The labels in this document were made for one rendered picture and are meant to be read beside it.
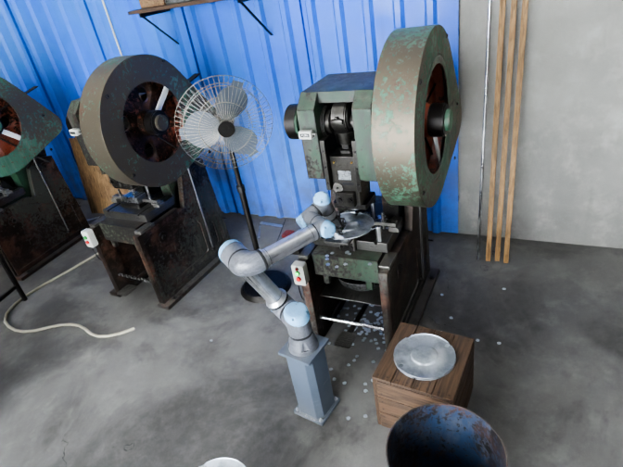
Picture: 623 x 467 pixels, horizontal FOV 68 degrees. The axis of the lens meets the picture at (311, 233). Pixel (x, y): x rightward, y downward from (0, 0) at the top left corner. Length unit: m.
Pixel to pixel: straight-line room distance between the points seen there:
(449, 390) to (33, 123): 3.97
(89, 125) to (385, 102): 1.77
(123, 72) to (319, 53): 1.40
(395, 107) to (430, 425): 1.30
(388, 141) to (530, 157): 1.78
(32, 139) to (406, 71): 3.56
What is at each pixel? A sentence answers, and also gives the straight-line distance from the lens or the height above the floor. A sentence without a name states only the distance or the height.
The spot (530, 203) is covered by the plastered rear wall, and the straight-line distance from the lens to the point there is 3.73.
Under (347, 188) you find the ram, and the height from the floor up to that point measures 0.99.
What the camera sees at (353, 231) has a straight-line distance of 2.51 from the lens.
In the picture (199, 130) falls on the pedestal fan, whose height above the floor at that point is 1.30.
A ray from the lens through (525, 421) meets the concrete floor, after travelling 2.63.
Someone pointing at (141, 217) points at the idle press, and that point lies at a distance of 3.53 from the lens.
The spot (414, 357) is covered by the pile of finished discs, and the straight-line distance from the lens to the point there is 2.35.
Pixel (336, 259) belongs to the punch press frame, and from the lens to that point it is 2.58.
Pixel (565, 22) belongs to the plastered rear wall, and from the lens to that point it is 3.34.
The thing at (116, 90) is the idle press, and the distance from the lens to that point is 3.03.
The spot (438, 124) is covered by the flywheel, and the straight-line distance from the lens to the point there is 2.24.
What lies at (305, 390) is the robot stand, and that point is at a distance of 2.47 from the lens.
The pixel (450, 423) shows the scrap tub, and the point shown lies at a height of 0.37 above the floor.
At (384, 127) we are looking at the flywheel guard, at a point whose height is 1.44.
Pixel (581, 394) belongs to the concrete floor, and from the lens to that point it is 2.81.
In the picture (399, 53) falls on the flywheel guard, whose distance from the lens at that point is 2.05.
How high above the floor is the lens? 2.06
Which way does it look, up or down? 30 degrees down
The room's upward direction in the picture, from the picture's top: 10 degrees counter-clockwise
